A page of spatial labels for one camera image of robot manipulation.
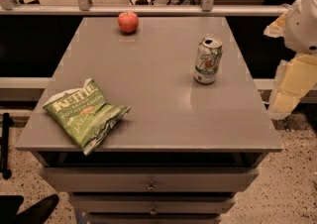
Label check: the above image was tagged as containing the green Kettle chips bag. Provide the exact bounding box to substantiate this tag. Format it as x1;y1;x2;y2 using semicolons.
43;78;131;156

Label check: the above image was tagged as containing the white green 7up can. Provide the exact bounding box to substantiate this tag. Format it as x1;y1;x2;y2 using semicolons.
193;36;223;84

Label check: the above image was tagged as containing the red apple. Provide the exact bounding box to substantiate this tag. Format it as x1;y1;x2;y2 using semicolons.
118;11;139;34

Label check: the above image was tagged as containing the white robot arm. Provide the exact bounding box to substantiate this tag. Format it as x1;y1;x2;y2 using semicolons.
264;0;317;120

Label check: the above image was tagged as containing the black object bottom left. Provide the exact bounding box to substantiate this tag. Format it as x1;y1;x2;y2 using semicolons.
0;194;59;224

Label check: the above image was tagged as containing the black stand at left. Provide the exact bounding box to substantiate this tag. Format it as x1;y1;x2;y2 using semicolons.
0;113;13;179

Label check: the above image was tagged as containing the grey drawer cabinet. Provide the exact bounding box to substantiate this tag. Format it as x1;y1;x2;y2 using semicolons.
17;17;281;224

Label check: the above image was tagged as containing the upper grey drawer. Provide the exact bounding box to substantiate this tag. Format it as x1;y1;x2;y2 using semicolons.
41;168;259;193

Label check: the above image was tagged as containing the grey drawer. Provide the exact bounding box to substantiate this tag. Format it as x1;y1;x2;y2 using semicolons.
70;196;236;214
41;168;259;193

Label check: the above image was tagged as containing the lower grey drawer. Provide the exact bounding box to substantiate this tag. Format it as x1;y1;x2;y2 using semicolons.
70;196;236;214

